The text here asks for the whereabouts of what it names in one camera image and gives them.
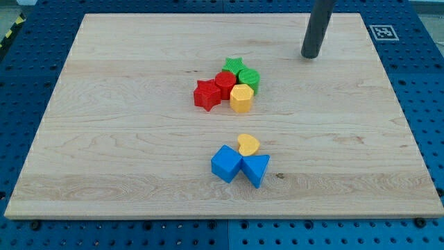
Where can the white fiducial marker tag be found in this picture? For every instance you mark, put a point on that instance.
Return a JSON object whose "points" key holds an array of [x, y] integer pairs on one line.
{"points": [[383, 32]]}

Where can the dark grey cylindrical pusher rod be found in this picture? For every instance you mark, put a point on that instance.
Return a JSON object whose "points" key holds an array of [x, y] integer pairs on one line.
{"points": [[317, 26]]}

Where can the light wooden board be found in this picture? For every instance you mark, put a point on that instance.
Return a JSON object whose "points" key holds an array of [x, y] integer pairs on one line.
{"points": [[121, 137]]}

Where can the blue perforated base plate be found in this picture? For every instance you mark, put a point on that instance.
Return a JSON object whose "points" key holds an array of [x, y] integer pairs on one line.
{"points": [[34, 60]]}

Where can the blue cube block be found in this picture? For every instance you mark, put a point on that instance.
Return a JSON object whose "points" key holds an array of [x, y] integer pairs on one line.
{"points": [[226, 163]]}

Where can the red star block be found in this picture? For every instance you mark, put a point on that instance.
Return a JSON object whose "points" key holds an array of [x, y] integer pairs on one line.
{"points": [[207, 94]]}

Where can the blue triangle block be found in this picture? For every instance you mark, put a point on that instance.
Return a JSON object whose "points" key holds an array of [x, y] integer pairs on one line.
{"points": [[254, 167]]}

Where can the yellow hexagon block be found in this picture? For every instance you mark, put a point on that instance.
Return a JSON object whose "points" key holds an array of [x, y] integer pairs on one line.
{"points": [[241, 98]]}

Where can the green cylinder block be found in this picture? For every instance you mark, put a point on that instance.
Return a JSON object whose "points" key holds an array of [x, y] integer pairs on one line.
{"points": [[250, 77]]}

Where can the green star block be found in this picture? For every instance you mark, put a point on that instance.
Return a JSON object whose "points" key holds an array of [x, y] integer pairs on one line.
{"points": [[233, 65]]}

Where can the yellow heart block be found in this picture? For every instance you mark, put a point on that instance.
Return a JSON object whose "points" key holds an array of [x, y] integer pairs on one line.
{"points": [[248, 145]]}

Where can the red cylinder block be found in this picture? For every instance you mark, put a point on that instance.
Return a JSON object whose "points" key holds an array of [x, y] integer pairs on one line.
{"points": [[225, 81]]}

